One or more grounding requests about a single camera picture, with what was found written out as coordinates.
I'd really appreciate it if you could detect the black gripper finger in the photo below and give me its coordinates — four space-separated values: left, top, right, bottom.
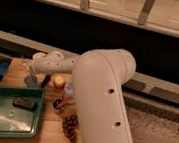
40 75 51 88

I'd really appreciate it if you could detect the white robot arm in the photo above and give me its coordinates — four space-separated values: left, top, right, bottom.
28 49 137 143

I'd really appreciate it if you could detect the clear plastic cup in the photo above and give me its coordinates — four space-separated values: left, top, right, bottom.
64 80 75 105

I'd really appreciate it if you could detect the yellow round fruit toy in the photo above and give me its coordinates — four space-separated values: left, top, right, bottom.
53 76 65 89

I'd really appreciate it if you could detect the dark sponge block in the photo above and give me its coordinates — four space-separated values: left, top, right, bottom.
12 98 37 111

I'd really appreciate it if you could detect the blue object at left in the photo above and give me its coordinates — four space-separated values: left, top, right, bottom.
0 61 9 76

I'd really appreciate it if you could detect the green plastic tray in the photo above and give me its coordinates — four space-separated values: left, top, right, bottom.
0 86 44 138

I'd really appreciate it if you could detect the dark grape bunch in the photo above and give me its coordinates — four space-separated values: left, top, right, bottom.
62 115 79 143

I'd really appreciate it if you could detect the wooden board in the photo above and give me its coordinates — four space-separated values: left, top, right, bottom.
0 58 82 143

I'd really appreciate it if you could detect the red handled utensil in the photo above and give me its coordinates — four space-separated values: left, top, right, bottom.
53 96 73 110

